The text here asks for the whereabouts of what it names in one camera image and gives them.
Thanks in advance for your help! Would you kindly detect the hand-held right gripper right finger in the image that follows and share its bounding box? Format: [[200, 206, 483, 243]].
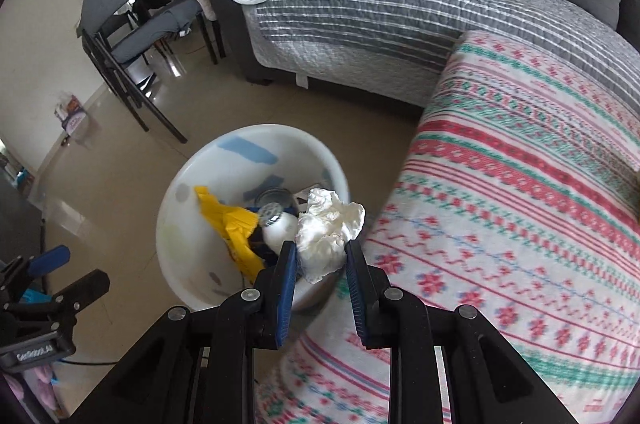
[[345, 240, 588, 424]]

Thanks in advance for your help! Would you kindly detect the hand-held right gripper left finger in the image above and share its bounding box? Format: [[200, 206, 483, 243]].
[[70, 240, 299, 424]]

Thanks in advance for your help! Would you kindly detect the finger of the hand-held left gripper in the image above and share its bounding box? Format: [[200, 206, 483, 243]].
[[12, 269, 111, 322], [0, 245, 71, 305]]

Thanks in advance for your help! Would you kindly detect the white bottle with green label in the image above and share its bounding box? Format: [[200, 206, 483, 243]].
[[258, 201, 301, 255]]

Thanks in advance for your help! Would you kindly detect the white tissue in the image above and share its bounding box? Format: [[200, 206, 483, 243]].
[[295, 187, 367, 285]]

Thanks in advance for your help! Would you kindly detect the yellow plastic wrapper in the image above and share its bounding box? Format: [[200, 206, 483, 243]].
[[194, 185, 268, 282]]

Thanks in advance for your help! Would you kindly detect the white plastic bin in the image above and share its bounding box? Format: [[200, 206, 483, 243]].
[[156, 124, 351, 311]]

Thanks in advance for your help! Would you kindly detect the pink cloth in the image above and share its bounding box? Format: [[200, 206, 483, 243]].
[[20, 364, 58, 420]]

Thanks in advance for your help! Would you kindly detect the small printed bag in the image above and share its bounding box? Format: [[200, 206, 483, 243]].
[[54, 92, 88, 137]]

